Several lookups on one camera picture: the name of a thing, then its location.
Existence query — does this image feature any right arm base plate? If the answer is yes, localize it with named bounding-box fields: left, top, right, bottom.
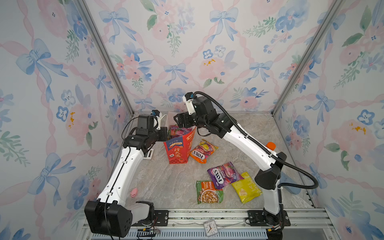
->
left=246, top=210, right=291, bottom=228

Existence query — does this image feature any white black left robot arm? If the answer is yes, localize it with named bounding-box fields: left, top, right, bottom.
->
left=84, top=127, right=168, bottom=238

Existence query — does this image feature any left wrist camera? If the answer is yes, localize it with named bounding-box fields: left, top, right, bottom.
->
left=151, top=110, right=163, bottom=130

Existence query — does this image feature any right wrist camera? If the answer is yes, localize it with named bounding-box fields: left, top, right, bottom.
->
left=183, top=92, right=196, bottom=115

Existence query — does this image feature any orange Fox's candy bag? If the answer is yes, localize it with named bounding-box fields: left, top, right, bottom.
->
left=189, top=139, right=219, bottom=164

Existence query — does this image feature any blue object at wall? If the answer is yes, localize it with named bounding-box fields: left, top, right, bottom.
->
left=280, top=172, right=301, bottom=195

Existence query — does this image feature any pink toy pig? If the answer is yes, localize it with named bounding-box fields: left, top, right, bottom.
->
left=130, top=188, right=139, bottom=198

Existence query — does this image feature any orange plastic bottle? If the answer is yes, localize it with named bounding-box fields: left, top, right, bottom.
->
left=266, top=142, right=276, bottom=151

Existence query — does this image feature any black corrugated cable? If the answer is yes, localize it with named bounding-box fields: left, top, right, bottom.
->
left=191, top=91, right=319, bottom=190

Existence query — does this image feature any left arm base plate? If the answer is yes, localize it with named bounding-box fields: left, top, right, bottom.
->
left=132, top=210, right=170, bottom=227

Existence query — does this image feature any green orange noodle packet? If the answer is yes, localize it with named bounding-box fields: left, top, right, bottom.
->
left=196, top=181, right=224, bottom=204

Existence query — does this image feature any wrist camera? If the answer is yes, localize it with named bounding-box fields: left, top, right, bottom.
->
left=183, top=92, right=196, bottom=115
left=151, top=110, right=163, bottom=130

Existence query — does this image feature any small white clock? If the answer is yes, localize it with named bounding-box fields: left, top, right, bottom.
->
left=203, top=220, right=219, bottom=238

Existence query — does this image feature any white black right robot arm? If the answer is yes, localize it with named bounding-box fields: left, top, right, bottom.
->
left=174, top=93, right=285, bottom=226

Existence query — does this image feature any purple Fox's candy bag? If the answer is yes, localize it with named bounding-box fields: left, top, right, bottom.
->
left=169, top=125, right=193, bottom=139
left=207, top=162, right=244, bottom=190

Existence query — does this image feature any yellow snack packet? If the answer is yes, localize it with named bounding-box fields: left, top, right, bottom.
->
left=231, top=172, right=263, bottom=204

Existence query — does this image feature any red paper gift bag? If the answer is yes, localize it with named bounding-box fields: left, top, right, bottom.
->
left=164, top=112, right=196, bottom=164

